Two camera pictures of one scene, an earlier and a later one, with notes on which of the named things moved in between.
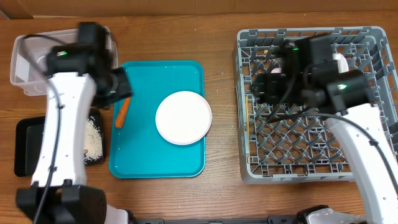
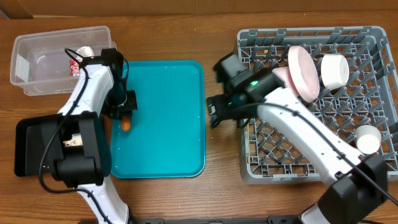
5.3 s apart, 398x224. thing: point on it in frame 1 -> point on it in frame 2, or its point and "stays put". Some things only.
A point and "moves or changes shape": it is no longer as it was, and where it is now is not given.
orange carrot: (121, 115) moves or changes shape
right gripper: (266, 90) -> (222, 110)
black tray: (28, 132) stays put
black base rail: (270, 219) stays put
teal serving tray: (137, 150) stays put
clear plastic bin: (30, 56) stays put
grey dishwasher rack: (282, 143) stays put
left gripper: (124, 90) -> (127, 109)
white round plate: (183, 117) moves or changes shape
